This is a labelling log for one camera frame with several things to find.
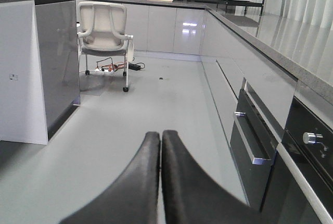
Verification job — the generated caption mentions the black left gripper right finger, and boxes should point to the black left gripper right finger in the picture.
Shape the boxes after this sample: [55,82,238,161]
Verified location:
[161,130,263,223]

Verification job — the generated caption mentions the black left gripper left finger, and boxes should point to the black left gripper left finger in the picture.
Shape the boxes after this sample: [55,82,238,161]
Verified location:
[61,132,160,223]

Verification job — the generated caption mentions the black built-in oven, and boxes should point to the black built-in oven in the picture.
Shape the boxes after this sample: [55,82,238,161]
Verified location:
[230,82,332,223]

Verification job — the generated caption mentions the silver oven knob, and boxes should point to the silver oven knob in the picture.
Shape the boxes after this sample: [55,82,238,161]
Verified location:
[302,132,323,144]

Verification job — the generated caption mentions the black power adapter brick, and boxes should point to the black power adapter brick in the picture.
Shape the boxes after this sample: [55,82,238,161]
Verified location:
[129,63,142,71]

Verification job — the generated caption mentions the white power strip with plugs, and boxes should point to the white power strip with plugs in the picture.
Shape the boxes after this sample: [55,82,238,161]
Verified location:
[95,63,124,72]

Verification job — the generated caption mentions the grey kitchen base cabinets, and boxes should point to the grey kitchen base cabinets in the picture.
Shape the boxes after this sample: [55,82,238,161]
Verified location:
[75,0,245,99]

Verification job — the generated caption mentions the white mesh office chair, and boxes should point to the white mesh office chair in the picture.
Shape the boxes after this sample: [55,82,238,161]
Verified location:
[78,2,134,92]

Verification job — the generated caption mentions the grey kitchen island cabinet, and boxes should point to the grey kitchen island cabinet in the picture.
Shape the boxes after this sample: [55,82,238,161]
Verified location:
[1,0,80,145]

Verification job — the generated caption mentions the silver oven door handle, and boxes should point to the silver oven door handle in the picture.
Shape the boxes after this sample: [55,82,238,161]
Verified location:
[234,111,271,165]

